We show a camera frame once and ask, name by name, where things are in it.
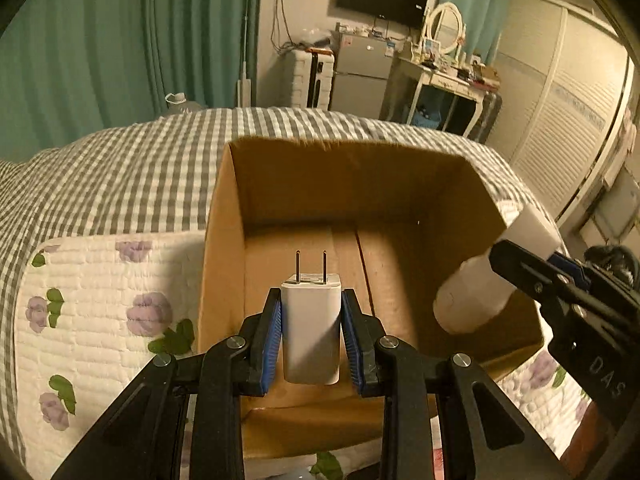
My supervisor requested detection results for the brown cardboard box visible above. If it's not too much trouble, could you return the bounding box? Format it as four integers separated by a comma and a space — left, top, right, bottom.
197, 135, 546, 461

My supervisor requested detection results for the white dressing table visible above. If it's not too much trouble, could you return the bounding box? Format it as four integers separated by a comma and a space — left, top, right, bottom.
380, 58, 502, 142

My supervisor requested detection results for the white cylindrical bottle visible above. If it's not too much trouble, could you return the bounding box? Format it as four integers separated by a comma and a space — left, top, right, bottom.
433, 205, 562, 335

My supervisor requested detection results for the grey checked bed sheet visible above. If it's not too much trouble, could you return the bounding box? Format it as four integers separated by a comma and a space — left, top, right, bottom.
1, 107, 538, 478

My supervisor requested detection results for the white floral quilt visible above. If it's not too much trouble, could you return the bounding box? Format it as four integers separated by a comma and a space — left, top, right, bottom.
14, 231, 590, 479

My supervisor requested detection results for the clear water jug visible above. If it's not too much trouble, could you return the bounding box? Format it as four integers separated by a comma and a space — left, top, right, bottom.
164, 92, 203, 117

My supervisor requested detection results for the green curtain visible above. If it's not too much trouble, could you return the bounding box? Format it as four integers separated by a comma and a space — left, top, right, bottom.
1, 0, 259, 162

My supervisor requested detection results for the white louvered wardrobe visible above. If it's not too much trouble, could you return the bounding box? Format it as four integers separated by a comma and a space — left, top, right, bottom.
487, 0, 634, 222

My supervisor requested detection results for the white suitcase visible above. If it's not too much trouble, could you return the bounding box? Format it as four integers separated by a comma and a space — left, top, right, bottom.
284, 49, 334, 110

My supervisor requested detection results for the white oval vanity mirror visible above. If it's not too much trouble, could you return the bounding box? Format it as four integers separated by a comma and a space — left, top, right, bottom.
422, 1, 465, 55

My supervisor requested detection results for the white flat mop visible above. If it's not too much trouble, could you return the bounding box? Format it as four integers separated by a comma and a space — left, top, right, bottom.
236, 0, 252, 107

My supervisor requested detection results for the white USB wall charger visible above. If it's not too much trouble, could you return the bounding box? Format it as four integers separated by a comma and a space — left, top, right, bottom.
280, 252, 342, 386

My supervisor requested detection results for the silver small refrigerator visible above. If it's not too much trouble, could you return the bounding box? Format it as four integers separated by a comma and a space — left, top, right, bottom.
330, 32, 396, 119

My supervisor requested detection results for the blue storage basket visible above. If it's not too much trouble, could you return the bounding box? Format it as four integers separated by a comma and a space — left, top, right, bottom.
411, 107, 442, 130

